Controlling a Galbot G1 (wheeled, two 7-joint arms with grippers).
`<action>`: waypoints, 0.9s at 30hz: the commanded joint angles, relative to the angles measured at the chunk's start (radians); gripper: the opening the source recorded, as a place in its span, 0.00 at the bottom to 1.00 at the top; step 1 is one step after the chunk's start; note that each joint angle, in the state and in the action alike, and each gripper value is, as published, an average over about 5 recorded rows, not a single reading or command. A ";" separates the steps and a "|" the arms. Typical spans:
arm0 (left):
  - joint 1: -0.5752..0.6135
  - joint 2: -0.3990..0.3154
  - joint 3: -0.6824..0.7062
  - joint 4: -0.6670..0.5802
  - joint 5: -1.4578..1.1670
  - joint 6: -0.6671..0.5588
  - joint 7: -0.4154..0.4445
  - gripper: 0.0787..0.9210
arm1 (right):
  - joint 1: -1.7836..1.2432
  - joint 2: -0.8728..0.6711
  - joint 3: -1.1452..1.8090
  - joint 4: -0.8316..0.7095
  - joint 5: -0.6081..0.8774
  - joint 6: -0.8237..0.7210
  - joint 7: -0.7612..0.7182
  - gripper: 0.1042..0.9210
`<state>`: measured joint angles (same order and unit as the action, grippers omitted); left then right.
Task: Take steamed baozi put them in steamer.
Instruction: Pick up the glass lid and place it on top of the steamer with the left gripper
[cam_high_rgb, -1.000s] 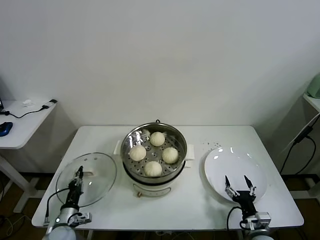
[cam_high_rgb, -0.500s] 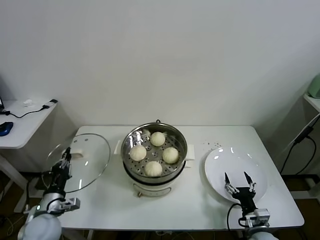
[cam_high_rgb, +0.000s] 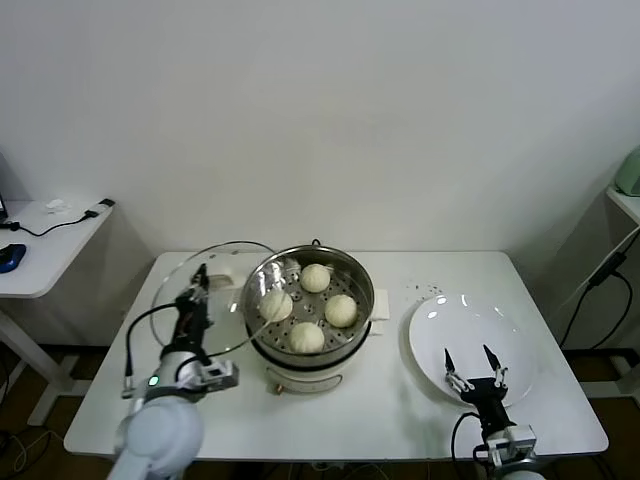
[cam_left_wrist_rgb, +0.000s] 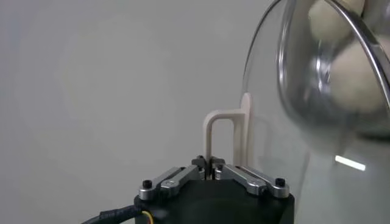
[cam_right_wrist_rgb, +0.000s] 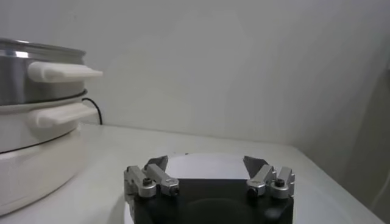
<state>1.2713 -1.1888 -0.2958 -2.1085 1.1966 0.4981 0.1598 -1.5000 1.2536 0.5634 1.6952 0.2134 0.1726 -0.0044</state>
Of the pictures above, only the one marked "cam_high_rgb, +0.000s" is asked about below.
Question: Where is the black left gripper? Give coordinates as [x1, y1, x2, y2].
[171, 262, 215, 352]

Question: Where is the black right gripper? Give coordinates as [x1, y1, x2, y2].
[443, 343, 517, 432]

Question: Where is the round glass pot lid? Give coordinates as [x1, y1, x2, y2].
[149, 240, 297, 359]

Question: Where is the white steamed baozi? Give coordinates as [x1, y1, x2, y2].
[299, 263, 332, 294]
[323, 293, 359, 328]
[258, 289, 295, 324]
[287, 321, 327, 355]

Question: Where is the stainless steel steamer basket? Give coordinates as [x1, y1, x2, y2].
[238, 244, 391, 369]

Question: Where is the large white plate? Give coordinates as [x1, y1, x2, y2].
[407, 293, 536, 406]

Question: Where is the cream electric cooking pot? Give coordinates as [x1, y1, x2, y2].
[248, 309, 387, 397]

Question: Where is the white side table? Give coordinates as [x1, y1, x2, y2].
[0, 199, 115, 427]

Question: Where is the blue computer mouse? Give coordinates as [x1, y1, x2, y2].
[0, 243, 27, 275]

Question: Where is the white desk with appliance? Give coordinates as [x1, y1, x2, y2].
[603, 184, 640, 226]

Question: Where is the pale green appliance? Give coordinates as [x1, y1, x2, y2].
[612, 144, 640, 197]

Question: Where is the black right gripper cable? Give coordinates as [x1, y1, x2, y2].
[450, 411, 489, 464]

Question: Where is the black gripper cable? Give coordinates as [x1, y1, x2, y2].
[123, 303, 182, 392]
[450, 411, 489, 464]

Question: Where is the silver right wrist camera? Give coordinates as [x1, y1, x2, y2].
[486, 423, 538, 454]

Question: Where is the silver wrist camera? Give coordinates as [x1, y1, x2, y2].
[486, 423, 538, 454]
[197, 360, 241, 394]

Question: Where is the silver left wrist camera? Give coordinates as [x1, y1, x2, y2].
[197, 360, 241, 394]

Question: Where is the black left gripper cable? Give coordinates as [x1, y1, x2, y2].
[123, 303, 182, 392]

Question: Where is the thin white cord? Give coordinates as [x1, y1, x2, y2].
[562, 229, 640, 306]

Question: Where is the black cable with usb plug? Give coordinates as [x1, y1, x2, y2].
[0, 198, 116, 239]

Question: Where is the black cable with inline plug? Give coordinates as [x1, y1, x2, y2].
[558, 252, 632, 351]

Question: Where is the white floor cable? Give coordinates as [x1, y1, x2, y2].
[0, 428, 52, 474]

